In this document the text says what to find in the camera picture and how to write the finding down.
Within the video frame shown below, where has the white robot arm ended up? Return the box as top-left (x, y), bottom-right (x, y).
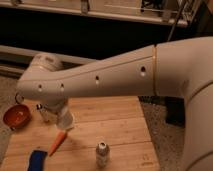
top-left (17, 36), bottom-right (213, 171)

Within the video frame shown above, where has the black cable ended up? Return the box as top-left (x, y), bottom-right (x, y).
top-left (14, 93), bottom-right (24, 104)

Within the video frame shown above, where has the black white eraser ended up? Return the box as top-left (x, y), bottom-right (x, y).
top-left (36, 104), bottom-right (57, 124)

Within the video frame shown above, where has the red bowl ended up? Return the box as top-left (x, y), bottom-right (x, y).
top-left (3, 104), bottom-right (31, 129)

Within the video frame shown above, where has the silver metal can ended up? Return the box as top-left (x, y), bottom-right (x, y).
top-left (96, 142), bottom-right (110, 168)

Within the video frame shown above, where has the blue cloth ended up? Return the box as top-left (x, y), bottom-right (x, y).
top-left (27, 150), bottom-right (47, 171)

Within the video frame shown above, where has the orange toy carrot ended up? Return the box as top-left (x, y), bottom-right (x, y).
top-left (48, 131), bottom-right (67, 156)

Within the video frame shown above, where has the metal pole stand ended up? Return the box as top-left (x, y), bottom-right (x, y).
top-left (167, 0), bottom-right (187, 42)

